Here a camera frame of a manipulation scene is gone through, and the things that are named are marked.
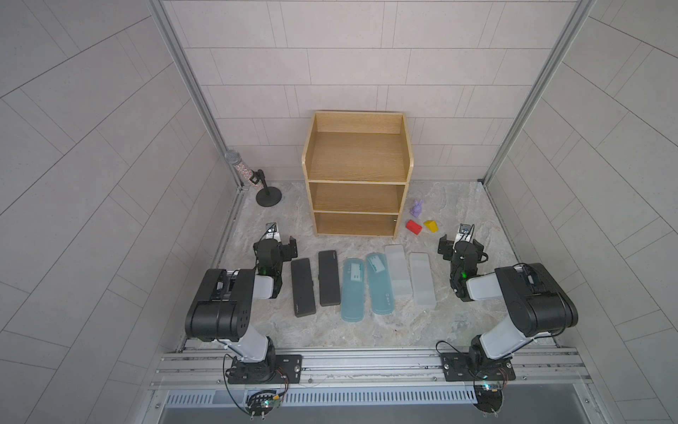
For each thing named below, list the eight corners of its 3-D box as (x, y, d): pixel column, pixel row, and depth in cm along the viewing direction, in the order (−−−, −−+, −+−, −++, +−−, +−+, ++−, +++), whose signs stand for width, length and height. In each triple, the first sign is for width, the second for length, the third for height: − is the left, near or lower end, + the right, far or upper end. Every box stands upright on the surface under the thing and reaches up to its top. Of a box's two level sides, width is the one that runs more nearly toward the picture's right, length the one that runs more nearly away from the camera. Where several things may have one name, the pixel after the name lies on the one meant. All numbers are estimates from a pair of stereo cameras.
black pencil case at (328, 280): (319, 306, 84) (318, 304, 82) (318, 254, 96) (317, 250, 94) (340, 304, 84) (340, 301, 83) (336, 252, 96) (336, 249, 95)
